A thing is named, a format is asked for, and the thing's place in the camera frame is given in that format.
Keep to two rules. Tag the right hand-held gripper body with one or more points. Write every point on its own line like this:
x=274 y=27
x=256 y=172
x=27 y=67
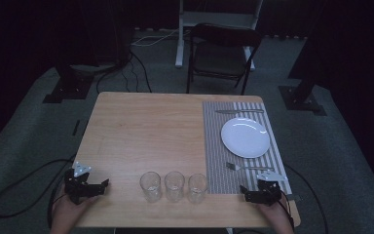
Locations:
x=268 y=189

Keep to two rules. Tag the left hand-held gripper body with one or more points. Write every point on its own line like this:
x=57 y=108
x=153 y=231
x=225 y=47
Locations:
x=78 y=184

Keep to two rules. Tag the person's right hand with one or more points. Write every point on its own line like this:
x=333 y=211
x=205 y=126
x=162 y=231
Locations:
x=276 y=217

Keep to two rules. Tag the person's left hand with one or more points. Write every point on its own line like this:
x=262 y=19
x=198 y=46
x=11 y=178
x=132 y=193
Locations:
x=67 y=211

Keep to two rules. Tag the silver fork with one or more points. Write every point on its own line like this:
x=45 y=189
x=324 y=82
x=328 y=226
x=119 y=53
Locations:
x=248 y=167

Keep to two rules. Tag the grey striped placemat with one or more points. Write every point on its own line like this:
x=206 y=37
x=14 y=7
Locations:
x=243 y=148

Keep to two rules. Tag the clear drinking glass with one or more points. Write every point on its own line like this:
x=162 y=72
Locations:
x=150 y=186
x=197 y=188
x=174 y=186

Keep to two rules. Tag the white round plate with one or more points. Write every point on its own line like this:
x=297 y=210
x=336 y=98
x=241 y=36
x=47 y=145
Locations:
x=245 y=137

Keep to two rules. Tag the small black bar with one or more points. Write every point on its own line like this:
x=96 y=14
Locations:
x=75 y=127

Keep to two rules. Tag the silver table knife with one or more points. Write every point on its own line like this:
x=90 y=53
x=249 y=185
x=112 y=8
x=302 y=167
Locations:
x=240 y=111

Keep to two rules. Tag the black folding chair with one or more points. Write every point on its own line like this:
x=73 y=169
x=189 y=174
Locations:
x=222 y=55

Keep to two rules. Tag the black stand base plate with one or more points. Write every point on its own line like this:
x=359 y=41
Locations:
x=302 y=100
x=68 y=87

